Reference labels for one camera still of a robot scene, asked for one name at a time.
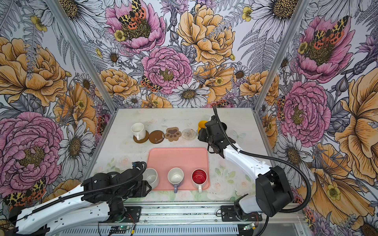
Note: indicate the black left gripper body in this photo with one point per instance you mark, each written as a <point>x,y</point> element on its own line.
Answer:
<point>137,191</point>

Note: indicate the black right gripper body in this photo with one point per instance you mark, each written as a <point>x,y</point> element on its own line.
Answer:
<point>204,136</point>

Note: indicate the yellow mug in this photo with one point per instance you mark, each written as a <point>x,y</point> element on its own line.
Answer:
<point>201,125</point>

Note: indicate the white multicolour woven coaster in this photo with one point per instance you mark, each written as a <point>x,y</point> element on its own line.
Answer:
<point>189,134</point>

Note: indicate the cork paw print coaster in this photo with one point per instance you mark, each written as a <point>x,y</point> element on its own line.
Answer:
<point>173,134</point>

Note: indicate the round dark wooden coaster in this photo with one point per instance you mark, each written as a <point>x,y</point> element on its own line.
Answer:
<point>141,137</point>

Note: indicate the scratched round wooden coaster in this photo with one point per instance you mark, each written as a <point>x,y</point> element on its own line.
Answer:
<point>156,137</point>

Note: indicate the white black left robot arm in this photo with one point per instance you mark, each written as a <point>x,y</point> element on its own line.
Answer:
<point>98,199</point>

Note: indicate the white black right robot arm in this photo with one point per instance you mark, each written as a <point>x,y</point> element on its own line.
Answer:
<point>272,193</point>

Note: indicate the pink rectangular tray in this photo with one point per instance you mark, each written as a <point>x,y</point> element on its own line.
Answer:
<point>188,159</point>

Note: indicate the white mug red inside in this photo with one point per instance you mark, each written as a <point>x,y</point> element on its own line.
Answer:
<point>199,179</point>

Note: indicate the small green circuit board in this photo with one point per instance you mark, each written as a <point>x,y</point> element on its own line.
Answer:
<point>123,230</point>

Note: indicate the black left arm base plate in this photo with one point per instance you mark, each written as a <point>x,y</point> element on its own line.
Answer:
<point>133,214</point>

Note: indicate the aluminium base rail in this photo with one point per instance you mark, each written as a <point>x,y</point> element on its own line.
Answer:
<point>188,213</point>

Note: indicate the white mug purple handle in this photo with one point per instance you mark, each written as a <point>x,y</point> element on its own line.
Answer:
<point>176,177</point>

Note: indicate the white vented cable duct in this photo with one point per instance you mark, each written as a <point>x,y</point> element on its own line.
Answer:
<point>157,230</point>

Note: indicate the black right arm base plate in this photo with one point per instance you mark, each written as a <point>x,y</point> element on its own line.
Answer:
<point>227,213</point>

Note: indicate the aluminium corner post right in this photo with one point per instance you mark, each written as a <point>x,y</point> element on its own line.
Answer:
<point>298,16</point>

